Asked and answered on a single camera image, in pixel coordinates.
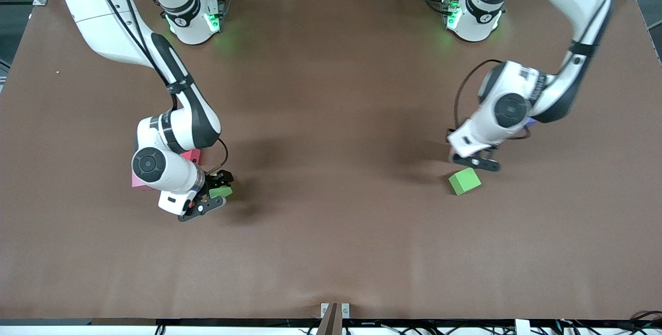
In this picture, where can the crimson pink foam cube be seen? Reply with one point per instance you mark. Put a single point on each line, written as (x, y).
(192, 155)

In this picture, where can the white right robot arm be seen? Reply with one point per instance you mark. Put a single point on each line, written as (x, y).
(103, 19)

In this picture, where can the purple foam cube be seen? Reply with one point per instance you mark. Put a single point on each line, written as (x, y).
(528, 123)

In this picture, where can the brown table cover mat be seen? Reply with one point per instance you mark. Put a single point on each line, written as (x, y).
(331, 247)

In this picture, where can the green foam cube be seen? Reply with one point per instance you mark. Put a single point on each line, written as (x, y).
(221, 192)
(464, 181)

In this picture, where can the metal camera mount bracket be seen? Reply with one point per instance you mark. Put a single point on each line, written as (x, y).
(334, 319)

